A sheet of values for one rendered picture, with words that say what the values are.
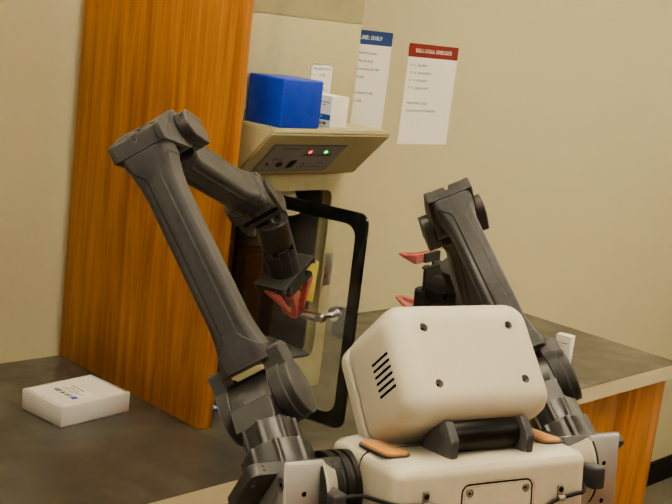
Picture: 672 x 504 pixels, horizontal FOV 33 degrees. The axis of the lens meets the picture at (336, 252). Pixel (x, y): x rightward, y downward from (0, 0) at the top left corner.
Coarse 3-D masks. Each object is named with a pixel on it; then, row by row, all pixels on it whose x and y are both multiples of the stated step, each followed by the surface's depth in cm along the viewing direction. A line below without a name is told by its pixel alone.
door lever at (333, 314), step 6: (288, 306) 202; (282, 312) 202; (300, 312) 200; (306, 312) 199; (312, 312) 199; (318, 312) 199; (330, 312) 201; (336, 312) 201; (306, 318) 200; (312, 318) 199; (318, 318) 198; (324, 318) 198; (330, 318) 201; (336, 318) 202
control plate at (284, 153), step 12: (276, 156) 211; (288, 156) 214; (300, 156) 216; (312, 156) 218; (324, 156) 220; (336, 156) 223; (264, 168) 214; (276, 168) 216; (288, 168) 218; (300, 168) 220; (312, 168) 223; (324, 168) 225
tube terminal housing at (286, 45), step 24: (264, 24) 211; (288, 24) 215; (312, 24) 219; (336, 24) 224; (264, 48) 212; (288, 48) 216; (312, 48) 221; (336, 48) 225; (264, 72) 214; (288, 72) 218; (336, 72) 227; (336, 192) 235
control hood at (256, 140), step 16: (256, 128) 206; (272, 128) 203; (288, 128) 206; (304, 128) 210; (320, 128) 214; (336, 128) 217; (352, 128) 221; (368, 128) 225; (240, 144) 209; (256, 144) 206; (272, 144) 207; (288, 144) 209; (304, 144) 212; (320, 144) 215; (336, 144) 218; (352, 144) 221; (368, 144) 224; (240, 160) 209; (256, 160) 210; (336, 160) 224; (352, 160) 228
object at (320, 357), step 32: (320, 224) 202; (352, 224) 198; (256, 256) 211; (320, 256) 203; (352, 256) 199; (320, 288) 203; (352, 288) 199; (256, 320) 212; (288, 320) 208; (352, 320) 200; (320, 352) 205; (320, 384) 205; (320, 416) 206
